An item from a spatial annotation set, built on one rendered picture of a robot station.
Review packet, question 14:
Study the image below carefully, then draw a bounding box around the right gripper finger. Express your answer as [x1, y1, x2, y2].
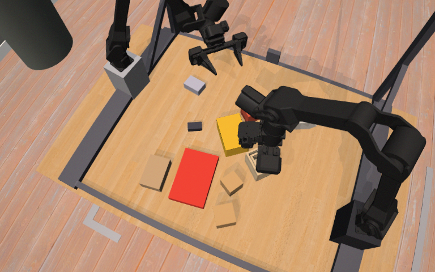
[233, 39, 244, 66]
[197, 52, 217, 75]

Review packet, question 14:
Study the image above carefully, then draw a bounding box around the white open box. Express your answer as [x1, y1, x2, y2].
[294, 122, 316, 130]

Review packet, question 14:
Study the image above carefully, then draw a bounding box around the black metal gantry frame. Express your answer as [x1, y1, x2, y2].
[146, 0, 435, 140]

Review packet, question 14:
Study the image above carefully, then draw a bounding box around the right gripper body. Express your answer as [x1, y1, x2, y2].
[188, 28, 248, 66]

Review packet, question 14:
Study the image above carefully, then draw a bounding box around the yellow rectangular block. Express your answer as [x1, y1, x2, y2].
[216, 113, 249, 157]

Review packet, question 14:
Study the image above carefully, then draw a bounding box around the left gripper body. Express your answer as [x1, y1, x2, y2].
[255, 123, 286, 175]

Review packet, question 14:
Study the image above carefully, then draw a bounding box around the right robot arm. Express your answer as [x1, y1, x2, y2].
[106, 0, 229, 72]

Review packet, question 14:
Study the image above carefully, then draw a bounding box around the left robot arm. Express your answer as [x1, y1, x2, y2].
[235, 85, 426, 240]

